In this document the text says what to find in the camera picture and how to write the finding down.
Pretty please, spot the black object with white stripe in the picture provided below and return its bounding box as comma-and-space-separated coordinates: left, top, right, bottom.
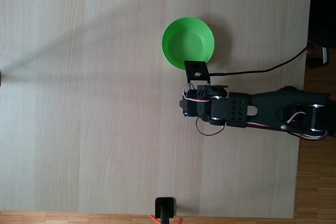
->
306, 40, 330, 69

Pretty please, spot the thin dark wire loop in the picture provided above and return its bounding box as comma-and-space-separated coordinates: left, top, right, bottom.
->
196, 114, 226, 136

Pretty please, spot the black camera cable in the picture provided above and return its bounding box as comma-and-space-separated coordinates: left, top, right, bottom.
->
208, 45, 311, 77

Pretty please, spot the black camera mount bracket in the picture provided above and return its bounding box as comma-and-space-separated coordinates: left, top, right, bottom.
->
183, 60, 211, 86

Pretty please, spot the green plastic bowl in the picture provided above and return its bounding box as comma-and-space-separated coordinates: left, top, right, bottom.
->
161, 17, 215, 71

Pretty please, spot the red white servo cable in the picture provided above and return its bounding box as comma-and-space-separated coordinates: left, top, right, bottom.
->
246, 112, 329, 141
182, 82, 212, 103

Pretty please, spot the black table clamp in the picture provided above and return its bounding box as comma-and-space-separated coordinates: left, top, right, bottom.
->
154, 197, 176, 224

